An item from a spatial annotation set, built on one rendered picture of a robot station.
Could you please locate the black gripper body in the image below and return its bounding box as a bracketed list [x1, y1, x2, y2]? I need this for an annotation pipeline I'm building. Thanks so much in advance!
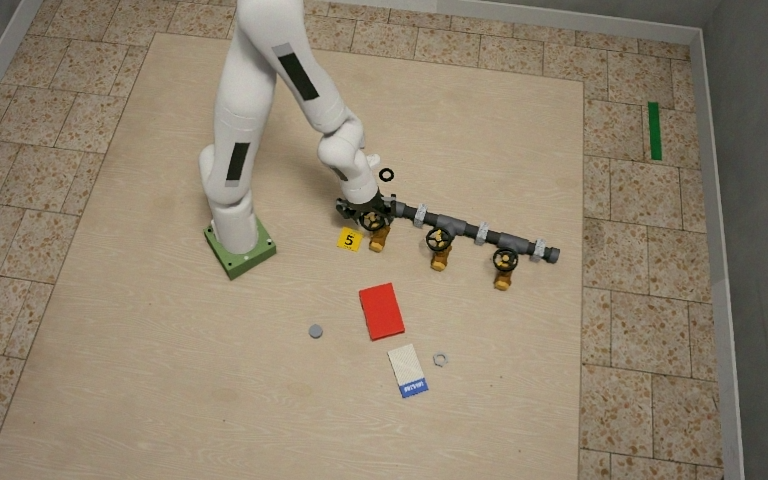
[346, 187, 384, 213]

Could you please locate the small grey hex nut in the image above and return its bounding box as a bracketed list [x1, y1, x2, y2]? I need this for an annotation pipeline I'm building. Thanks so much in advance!
[433, 351, 448, 367]

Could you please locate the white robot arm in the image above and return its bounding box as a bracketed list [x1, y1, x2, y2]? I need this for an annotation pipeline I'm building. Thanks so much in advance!
[198, 0, 381, 254]

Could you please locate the black rubber ring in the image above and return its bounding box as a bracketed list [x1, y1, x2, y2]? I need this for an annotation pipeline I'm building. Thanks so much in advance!
[379, 168, 394, 182]

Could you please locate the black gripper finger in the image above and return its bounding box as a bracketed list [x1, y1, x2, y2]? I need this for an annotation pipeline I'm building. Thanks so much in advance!
[336, 198, 363, 227]
[369, 194, 396, 225]

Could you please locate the grey round disc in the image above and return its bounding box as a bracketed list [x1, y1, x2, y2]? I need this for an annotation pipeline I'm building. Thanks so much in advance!
[309, 324, 323, 339]

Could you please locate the grey pipe manifold with three valves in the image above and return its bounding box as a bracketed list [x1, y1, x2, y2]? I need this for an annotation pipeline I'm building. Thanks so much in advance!
[361, 201, 560, 290]

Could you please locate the red flat rectangular block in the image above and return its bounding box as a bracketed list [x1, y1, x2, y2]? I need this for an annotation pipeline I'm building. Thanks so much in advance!
[359, 283, 405, 341]

